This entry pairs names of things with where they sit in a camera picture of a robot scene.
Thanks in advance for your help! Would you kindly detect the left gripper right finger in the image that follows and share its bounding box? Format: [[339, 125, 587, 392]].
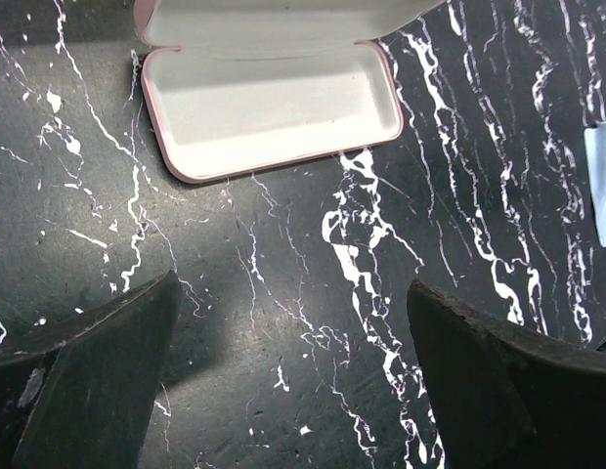
[[407, 279, 606, 468]]

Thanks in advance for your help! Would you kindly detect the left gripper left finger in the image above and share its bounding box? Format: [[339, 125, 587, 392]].
[[0, 272, 182, 468]]

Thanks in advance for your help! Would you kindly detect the pink glasses case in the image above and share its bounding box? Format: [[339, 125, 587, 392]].
[[133, 0, 435, 183]]

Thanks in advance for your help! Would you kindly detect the blue cleaning cloth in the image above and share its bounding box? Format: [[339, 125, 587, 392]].
[[584, 121, 606, 247]]

